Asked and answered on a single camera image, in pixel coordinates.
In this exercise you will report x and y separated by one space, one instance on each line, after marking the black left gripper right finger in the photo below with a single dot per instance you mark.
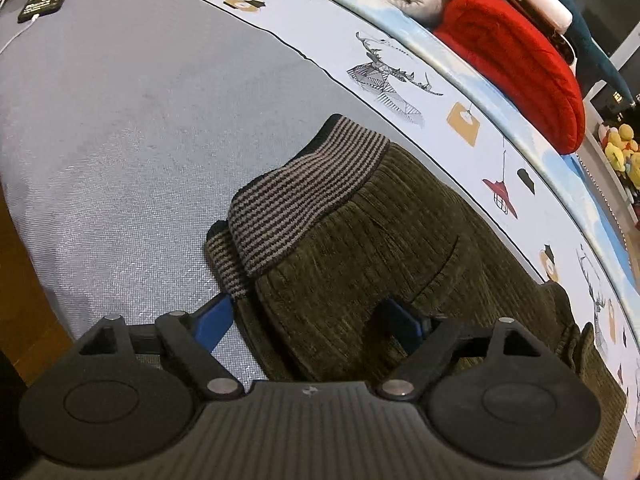
433 344

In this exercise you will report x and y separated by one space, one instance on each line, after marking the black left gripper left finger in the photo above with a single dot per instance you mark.
180 341

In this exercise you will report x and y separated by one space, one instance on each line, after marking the olive corduroy pants striped waistband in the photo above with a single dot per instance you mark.
310 249

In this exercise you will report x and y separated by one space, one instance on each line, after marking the light blue white blanket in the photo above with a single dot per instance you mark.
574 192

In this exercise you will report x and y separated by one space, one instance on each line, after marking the grey printed bed sheet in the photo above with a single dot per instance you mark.
127 126

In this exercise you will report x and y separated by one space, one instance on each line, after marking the yellow plush toys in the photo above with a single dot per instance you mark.
621 149

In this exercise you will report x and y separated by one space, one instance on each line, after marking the red knitted blanket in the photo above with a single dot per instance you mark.
508 50

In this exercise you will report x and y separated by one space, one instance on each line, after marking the teal plush shark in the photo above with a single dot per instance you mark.
592 63

